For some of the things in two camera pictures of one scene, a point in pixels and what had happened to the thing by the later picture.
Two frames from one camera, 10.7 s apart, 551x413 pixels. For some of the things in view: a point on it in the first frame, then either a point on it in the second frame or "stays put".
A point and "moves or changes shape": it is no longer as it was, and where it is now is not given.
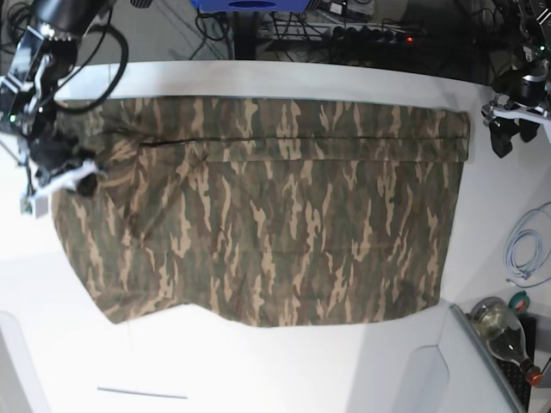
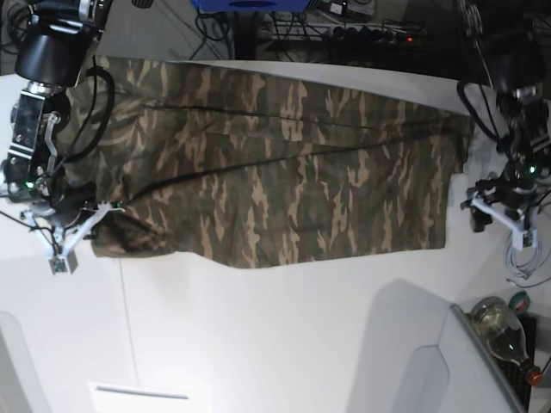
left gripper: x=51 y=148 to x=72 y=206
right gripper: x=502 y=129 to x=508 y=195
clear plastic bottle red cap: x=492 y=322 stays put
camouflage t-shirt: x=277 y=211 moves or changes shape
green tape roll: x=519 y=302 stays put
